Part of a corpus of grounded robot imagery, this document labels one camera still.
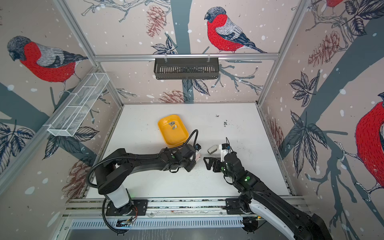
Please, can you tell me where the metal stapler base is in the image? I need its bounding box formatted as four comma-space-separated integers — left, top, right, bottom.
207, 145, 218, 155

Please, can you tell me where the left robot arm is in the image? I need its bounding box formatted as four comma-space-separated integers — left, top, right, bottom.
85, 130, 201, 216

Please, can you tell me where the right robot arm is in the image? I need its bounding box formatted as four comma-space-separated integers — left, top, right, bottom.
204, 152, 332, 240

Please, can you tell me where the yellow plastic tray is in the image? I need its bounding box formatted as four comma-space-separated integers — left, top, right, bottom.
158, 115, 189, 148

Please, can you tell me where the staple strips pile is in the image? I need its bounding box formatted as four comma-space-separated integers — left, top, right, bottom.
169, 121, 177, 130

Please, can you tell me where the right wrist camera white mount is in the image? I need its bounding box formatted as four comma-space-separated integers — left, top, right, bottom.
219, 137, 232, 162

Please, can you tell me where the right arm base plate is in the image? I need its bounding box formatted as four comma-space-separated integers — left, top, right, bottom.
223, 198, 251, 215

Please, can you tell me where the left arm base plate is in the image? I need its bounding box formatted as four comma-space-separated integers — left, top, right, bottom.
106, 199, 149, 217

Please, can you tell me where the black hanging wire basket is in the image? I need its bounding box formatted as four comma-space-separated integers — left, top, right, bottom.
154, 58, 220, 80

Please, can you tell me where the aluminium rail front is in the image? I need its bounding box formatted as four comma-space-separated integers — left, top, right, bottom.
65, 197, 235, 218

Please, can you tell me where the white wire mesh shelf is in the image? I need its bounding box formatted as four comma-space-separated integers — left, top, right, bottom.
48, 73, 110, 137

